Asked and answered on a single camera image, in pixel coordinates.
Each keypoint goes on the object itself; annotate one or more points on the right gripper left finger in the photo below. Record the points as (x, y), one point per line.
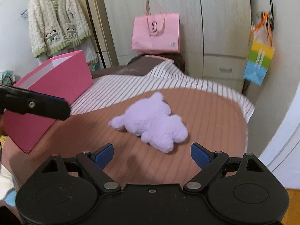
(92, 166)

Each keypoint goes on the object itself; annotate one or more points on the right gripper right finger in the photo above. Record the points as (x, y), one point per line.
(211, 165)

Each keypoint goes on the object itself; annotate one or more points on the purple plush bear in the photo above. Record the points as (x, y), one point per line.
(151, 120)

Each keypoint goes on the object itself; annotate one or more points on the pink cardboard box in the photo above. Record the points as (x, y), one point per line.
(66, 76)

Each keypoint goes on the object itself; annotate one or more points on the striped table cloth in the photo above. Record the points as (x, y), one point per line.
(216, 116)

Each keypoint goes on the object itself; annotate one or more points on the cream knitted cardigan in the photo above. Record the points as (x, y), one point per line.
(55, 25)

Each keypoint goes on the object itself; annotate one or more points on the black suitcase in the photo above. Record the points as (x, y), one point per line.
(144, 63)

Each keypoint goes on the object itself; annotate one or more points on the colourful paper gift bag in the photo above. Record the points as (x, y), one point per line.
(261, 47)

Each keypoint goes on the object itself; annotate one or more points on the pink tote bag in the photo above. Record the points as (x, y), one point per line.
(156, 34)

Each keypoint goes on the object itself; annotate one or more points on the white wardrobe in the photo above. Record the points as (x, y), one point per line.
(214, 34)

